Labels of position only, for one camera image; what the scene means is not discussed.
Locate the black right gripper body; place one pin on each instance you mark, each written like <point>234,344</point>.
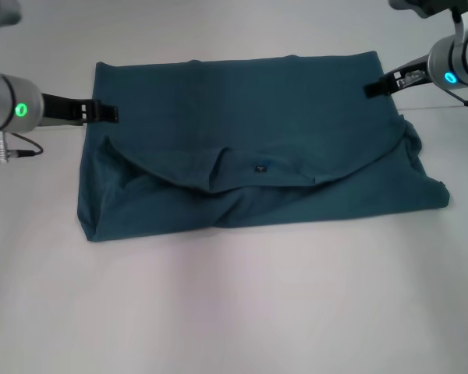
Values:
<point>411,76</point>

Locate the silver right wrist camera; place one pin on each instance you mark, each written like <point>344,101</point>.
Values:
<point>429,8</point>

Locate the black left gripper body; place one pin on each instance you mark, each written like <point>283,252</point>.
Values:
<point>66,111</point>

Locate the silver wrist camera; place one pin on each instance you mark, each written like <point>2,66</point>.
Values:
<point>0,15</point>
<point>429,8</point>

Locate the teal T-shirt pink FREE print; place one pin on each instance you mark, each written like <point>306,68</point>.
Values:
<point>257,117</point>

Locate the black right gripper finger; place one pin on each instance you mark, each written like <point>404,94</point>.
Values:
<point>378,89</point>

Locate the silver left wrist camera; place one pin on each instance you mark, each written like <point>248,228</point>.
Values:
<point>0,15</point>

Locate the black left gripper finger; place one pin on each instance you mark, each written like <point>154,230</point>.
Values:
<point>108,113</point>

